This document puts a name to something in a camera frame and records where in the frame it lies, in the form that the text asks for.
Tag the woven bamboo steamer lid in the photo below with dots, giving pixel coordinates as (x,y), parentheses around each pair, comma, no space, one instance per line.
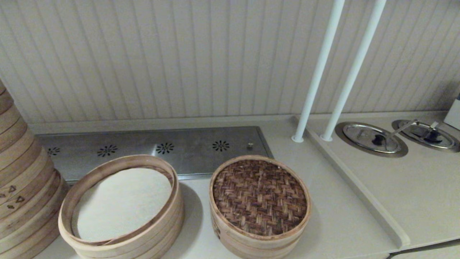
(258,198)

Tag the left round steel pot lid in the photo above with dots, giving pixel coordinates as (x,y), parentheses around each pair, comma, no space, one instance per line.
(339,135)

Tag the round steel pot lid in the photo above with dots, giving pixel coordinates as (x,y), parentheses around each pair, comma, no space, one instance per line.
(445,140)
(395,126)
(359,135)
(339,135)

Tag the single bamboo steamer basket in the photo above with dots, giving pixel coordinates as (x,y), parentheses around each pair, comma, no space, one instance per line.
(251,251)

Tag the large bamboo steamer with cloth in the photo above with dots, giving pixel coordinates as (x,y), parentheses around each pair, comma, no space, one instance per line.
(158,233)

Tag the white steamer cloth liner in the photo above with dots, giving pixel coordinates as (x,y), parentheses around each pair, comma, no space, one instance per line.
(122,205)

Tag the right round steel pot lid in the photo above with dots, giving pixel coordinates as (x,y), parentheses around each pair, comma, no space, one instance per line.
(395,126)

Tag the tall bamboo steamer stack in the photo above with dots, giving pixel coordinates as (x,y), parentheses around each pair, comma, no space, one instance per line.
(21,180)

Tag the small steel plate knob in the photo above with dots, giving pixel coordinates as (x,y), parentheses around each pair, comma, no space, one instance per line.
(250,146)

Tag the perforated stainless steel plate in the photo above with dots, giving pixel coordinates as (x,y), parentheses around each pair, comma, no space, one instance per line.
(194,162)

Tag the white metal pole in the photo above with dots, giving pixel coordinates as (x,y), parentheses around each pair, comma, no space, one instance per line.
(316,79)
(352,72)

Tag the white box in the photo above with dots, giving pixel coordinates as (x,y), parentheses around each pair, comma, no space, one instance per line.
(454,113)

